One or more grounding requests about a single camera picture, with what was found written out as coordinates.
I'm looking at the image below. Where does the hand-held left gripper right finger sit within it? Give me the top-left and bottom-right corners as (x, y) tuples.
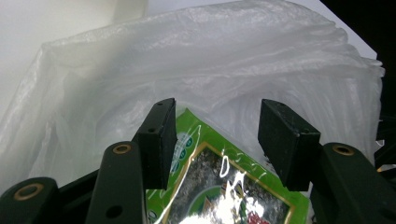
(257, 98), (322, 192)

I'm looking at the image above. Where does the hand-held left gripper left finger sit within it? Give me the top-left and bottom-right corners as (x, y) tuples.
(132, 97), (178, 191)

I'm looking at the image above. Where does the green snack packet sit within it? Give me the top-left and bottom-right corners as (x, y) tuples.
(145, 107), (311, 224)

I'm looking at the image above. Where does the translucent plastic bag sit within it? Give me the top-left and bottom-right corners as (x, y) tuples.
(0, 0), (386, 224)

